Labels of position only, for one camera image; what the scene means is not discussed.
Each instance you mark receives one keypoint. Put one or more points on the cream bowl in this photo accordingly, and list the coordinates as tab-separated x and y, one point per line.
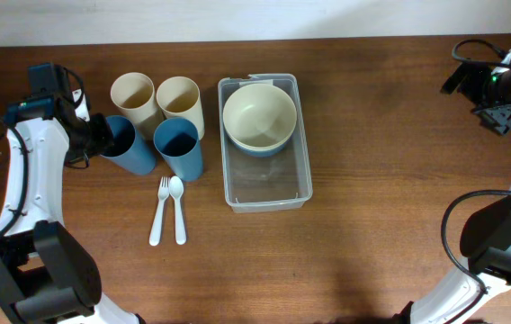
260	142
259	108

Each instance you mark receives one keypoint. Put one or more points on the cream cup back left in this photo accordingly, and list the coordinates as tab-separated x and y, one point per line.
134	95

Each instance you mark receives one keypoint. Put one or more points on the white plastic fork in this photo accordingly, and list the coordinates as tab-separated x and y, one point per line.
156	229

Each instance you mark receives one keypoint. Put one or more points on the blue cup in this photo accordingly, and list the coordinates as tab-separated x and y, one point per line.
178	142
129	150

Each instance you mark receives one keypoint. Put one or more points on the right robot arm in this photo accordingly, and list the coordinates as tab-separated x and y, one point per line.
484	269

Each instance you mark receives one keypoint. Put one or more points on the cream cup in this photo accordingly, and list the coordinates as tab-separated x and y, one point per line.
179	96
134	95

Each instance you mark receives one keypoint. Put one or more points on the blue bowl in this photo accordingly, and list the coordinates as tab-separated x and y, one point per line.
260	153

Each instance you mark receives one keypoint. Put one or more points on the white plastic spoon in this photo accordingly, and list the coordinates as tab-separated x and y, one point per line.
176	191

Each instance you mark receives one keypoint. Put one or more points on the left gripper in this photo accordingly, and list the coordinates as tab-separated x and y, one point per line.
105	134

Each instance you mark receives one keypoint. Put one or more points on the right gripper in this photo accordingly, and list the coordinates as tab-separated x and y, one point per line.
498	120

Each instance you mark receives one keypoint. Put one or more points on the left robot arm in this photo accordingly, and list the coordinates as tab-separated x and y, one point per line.
46	276

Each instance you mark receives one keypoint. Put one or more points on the cream cup back right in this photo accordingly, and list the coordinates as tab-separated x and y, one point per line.
179	96

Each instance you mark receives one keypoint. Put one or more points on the clear plastic container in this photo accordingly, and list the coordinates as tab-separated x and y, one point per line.
265	184

